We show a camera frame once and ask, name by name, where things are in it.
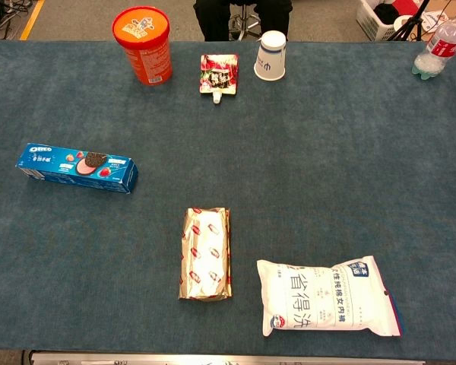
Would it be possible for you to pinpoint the blue Oreo cookie box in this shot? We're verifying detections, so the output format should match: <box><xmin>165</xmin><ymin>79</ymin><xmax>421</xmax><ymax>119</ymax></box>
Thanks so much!
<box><xmin>15</xmin><ymin>142</ymin><xmax>140</xmax><ymax>195</ymax></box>

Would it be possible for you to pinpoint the blue-green table cloth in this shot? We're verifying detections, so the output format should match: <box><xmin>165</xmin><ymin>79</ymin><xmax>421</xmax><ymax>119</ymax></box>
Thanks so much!
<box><xmin>0</xmin><ymin>39</ymin><xmax>456</xmax><ymax>361</ymax></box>

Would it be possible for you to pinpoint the gold foil snack package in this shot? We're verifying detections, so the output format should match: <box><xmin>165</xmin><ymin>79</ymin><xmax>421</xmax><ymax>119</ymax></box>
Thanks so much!
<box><xmin>178</xmin><ymin>206</ymin><xmax>234</xmax><ymax>303</ymax></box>

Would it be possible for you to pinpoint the red spouted drink pouch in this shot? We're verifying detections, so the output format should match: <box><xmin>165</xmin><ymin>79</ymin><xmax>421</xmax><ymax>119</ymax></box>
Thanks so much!
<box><xmin>199</xmin><ymin>53</ymin><xmax>240</xmax><ymax>105</ymax></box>

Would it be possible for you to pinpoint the white paper cup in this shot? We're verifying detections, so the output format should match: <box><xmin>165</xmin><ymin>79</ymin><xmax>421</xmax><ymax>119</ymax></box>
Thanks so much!
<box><xmin>253</xmin><ymin>30</ymin><xmax>287</xmax><ymax>81</ymax></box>

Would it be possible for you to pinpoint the white sugar bag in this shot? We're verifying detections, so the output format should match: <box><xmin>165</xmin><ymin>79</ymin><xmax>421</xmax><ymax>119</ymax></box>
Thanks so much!
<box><xmin>256</xmin><ymin>255</ymin><xmax>404</xmax><ymax>338</ymax></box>

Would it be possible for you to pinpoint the orange cylindrical snack canister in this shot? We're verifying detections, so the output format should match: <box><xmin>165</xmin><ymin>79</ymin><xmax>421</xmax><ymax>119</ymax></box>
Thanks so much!
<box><xmin>111</xmin><ymin>5</ymin><xmax>174</xmax><ymax>87</ymax></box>

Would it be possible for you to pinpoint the metal stool base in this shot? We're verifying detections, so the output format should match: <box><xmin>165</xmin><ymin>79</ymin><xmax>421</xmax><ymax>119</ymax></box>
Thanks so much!
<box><xmin>228</xmin><ymin>3</ymin><xmax>262</xmax><ymax>42</ymax></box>

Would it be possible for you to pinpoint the person in black trousers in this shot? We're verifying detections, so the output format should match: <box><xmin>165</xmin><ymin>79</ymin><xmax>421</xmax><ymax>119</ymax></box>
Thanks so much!
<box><xmin>193</xmin><ymin>0</ymin><xmax>294</xmax><ymax>43</ymax></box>

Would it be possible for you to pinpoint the white plastic basket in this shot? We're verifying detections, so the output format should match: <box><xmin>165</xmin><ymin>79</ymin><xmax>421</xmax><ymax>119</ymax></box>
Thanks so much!
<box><xmin>355</xmin><ymin>0</ymin><xmax>430</xmax><ymax>43</ymax></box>

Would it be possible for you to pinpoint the black tripod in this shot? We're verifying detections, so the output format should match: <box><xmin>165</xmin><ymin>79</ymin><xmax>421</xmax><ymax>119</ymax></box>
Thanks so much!
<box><xmin>388</xmin><ymin>0</ymin><xmax>431</xmax><ymax>42</ymax></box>

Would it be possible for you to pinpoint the clear plastic water bottle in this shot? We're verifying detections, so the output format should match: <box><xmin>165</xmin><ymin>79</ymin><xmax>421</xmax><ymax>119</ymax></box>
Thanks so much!
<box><xmin>411</xmin><ymin>1</ymin><xmax>456</xmax><ymax>81</ymax></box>

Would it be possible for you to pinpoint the yellow floor tape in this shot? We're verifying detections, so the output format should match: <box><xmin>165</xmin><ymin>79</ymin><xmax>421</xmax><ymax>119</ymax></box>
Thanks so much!
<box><xmin>19</xmin><ymin>0</ymin><xmax>46</xmax><ymax>41</ymax></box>

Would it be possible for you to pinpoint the aluminium table edge rail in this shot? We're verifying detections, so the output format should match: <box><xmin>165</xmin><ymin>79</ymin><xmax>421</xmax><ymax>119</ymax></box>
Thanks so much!
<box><xmin>29</xmin><ymin>350</ymin><xmax>426</xmax><ymax>365</ymax></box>

